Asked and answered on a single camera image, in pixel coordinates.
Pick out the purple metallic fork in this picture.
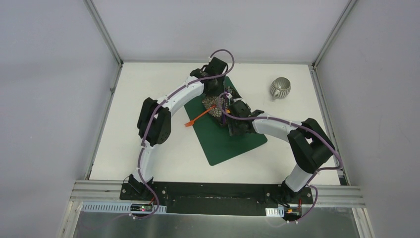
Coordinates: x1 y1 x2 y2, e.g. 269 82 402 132
221 86 231 126

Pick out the black floral square plate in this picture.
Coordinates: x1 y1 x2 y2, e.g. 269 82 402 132
202 86 240 131

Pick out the orange plastic fork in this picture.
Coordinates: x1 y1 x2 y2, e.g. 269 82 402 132
184 105 215 127

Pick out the grey ribbed mug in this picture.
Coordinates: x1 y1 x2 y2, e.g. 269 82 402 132
269 77 291 99

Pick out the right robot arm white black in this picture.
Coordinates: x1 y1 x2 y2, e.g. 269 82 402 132
228 100 336 203

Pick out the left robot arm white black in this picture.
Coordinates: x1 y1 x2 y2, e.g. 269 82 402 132
128 57 229 201

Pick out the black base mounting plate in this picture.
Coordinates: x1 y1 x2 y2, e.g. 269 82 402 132
119 181 314 218

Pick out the right electronics board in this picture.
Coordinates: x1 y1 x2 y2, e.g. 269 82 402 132
284 207 302 220

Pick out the electronics board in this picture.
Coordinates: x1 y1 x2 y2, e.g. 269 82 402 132
284 207 302 220
130 203 153 212

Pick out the left electronics board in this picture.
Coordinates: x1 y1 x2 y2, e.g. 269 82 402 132
130 203 153 212

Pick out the aluminium frame rail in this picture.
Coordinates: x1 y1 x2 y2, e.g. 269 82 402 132
309 64 375 238

